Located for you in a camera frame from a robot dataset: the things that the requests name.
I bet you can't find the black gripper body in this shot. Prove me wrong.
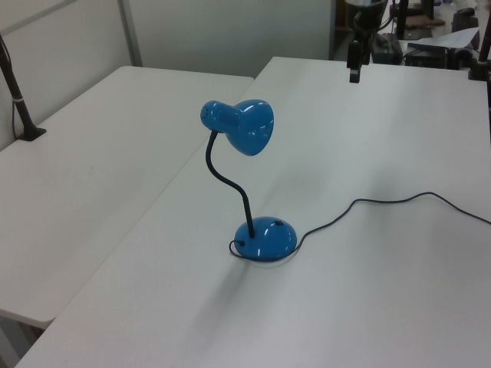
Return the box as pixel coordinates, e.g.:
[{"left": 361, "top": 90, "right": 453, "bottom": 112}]
[{"left": 346, "top": 38, "right": 371, "bottom": 71}]

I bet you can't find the blue gooseneck desk lamp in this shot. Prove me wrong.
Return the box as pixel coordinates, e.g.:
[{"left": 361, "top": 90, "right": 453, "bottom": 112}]
[{"left": 199, "top": 98, "right": 298, "bottom": 262}]

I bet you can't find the black box with green parts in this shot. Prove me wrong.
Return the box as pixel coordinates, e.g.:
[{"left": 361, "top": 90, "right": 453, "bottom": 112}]
[{"left": 371, "top": 32, "right": 404, "bottom": 64}]

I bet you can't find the thin black vertical pole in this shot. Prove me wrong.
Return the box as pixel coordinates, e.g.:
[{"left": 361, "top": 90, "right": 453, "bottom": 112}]
[{"left": 395, "top": 0, "right": 410, "bottom": 40}]

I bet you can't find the black equipment case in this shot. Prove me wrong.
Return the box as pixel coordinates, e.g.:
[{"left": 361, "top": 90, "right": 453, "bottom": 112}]
[{"left": 405, "top": 41, "right": 473, "bottom": 71}]

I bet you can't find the brown flat board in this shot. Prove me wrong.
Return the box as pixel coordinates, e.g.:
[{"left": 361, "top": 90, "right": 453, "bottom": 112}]
[{"left": 406, "top": 15, "right": 447, "bottom": 29}]

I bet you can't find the pale blue paper sheet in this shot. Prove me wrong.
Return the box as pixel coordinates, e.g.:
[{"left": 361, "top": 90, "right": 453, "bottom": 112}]
[{"left": 417, "top": 27, "right": 481, "bottom": 50}]

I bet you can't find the black office chair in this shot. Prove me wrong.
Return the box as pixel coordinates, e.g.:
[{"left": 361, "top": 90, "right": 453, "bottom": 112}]
[{"left": 451, "top": 7, "right": 479, "bottom": 35}]

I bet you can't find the black clamped camera stand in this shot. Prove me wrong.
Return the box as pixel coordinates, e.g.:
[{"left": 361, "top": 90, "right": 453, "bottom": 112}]
[{"left": 466, "top": 21, "right": 491, "bottom": 82}]

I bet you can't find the black lamp power cable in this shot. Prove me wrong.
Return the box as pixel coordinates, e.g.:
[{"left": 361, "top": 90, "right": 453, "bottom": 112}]
[{"left": 229, "top": 191, "right": 491, "bottom": 265}]

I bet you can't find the black camera stand with base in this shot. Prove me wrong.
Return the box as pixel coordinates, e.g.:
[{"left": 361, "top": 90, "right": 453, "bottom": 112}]
[{"left": 0, "top": 33, "right": 48, "bottom": 141}]

